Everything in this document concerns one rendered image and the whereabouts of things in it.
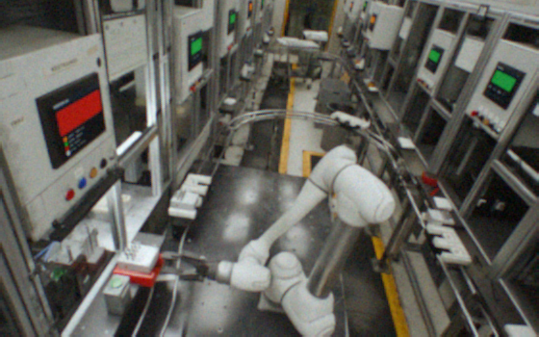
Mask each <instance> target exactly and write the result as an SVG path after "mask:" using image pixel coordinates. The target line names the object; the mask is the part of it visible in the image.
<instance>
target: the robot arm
mask: <svg viewBox="0 0 539 337"><path fill-rule="evenodd" d="M356 161H357V158H356V155H355V154H354V152H353V151H352V150H349V149H348V148H347V147H345V146H342V145H341V146H338V147H337V148H335V149H333V150H330V151H329V152H328V154H326V155H325V156H324V157H323V158H322V159H321V160H320V162H319V163H318V164H317V166H316V167H314V169H313V170H312V172H311V174H310V176H309V178H308V179H307V181H306V183H305V184H304V186H303V188H302V192H300V194H299V196H298V198H297V199H296V201H295V202H294V205H293V206H292V207H291V208H290V209H289V210H288V211H287V212H286V214H285V215H284V216H283V217H282V218H279V219H278V220H277V222H276V223H275V224H274V225H273V226H271V227H270V228H269V230H268V231H267V232H266V233H265V234H264V235H263V236H261V237H260V239H259V240H257V241H251V243H250V244H249V245H247V246H245V247H244V248H243V251H242V253H241V255H240V257H239V261H238V263H233V262H227V261H221V263H220V262H217V261H211V262H207V261H206V256H205V255H198V254H196V253H192V252H189V251H187V250H184V249H183V250H182V251H181V253H175V252H168V251H164V253H163V255H162V257H161V258H166V259H170V260H176V261H178V260H179V259H180V260H182V261H184V262H186V263H188V264H189V265H192V266H194V267H195V269H191V270H185V271H181V269H179V268H174V267H173V268H169V267H164V269H163V271H162V273H167V274H172V275H176V276H178V278H180V277H181V278H180V279H181V280H188V281H199V282H202V283H203V282H204V280H205V277H207V279H208V280H212V281H216V282H217V284H221V285H231V286H233V287H235V288H237V289H241V290H244V291H249V292H261V296H260V304H259V305H258V308H259V310H260V311H270V312H276V313H281V314H287V315H288V317H289V319H290V320H291V322H292V323H293V325H295V327H296V328H297V331H298V332H299V333H300V334H301V335H302V336H305V337H329V336H330V335H331V334H332V333H333V331H334V328H335V325H336V323H335V316H334V315H333V313H332V312H333V302H334V297H333V294H332V292H331V291H332V289H333V287H334V284H335V282H336V280H337V278H338V276H339V275H340V273H341V271H342V269H343V266H344V264H345V262H346V260H347V258H348V257H349V255H350V254H351V250H352V249H353V247H354V245H355V243H356V241H357V240H358V238H359V236H360V235H359V234H360V232H361V230H362V229H363V227H365V226H367V225H369V223H379V222H383V221H385V220H387V219H388V218H389V217H390V215H391V214H393V212H394V209H395V205H396V204H395V199H394V197H393V196H392V194H391V193H390V191H389V190H388V189H387V186H385V185H384V184H383V183H382V182H381V181H380V180H379V179H377V178H376V176H373V175H372V174H371V173H369V172H368V171H367V170H366V169H365V168H360V167H358V166H357V164H355V163H356ZM331 192H334V193H335V194H337V206H336V211H337V216H336V219H335V220H334V221H333V223H332V226H331V229H330V231H329V234H328V236H327V238H326V239H325V242H324V244H323V246H322V250H321V253H320V255H319V257H318V259H317V261H316V263H315V266H314V268H313V270H312V273H311V275H310V276H309V278H307V279H306V278H305V274H304V272H303V269H302V266H301V264H300V262H299V261H298V259H297V258H296V257H295V255H293V254H291V253H288V252H282V253H280V254H278V255H276V256H274V257H273V258H272V259H271V260H270V262H269V266H268V268H266V267H264V265H265V263H266V261H267V259H268V257H269V247H270V246H271V244H272V243H273V242H274V241H275V240H276V239H277V237H279V236H281V235H283V234H284V233H285V232H286V231H287V230H288V229H290V228H291V227H294V226H295V224H296V223H298V222H299V221H300V220H301V219H303V217H304V216H305V215H306V214H307V213H308V212H309V211H310V210H312V209H313V208H314V207H315V206H316V205H317V204H318V203H319V202H320V201H322V200H323V199H324V198H325V197H326V196H328V195H329V193H331ZM184 253H185V254H184ZM196 263H197V264H196Z"/></svg>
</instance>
